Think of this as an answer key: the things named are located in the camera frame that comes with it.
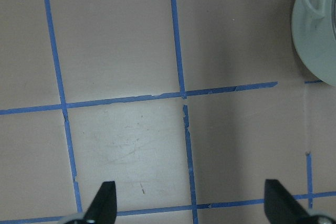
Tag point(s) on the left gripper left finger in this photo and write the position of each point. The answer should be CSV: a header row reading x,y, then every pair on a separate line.
x,y
103,208

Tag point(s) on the white cooking pot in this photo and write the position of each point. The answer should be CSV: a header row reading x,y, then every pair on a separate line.
x,y
313,34

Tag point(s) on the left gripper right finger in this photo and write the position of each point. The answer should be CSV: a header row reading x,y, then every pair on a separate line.
x,y
281,208

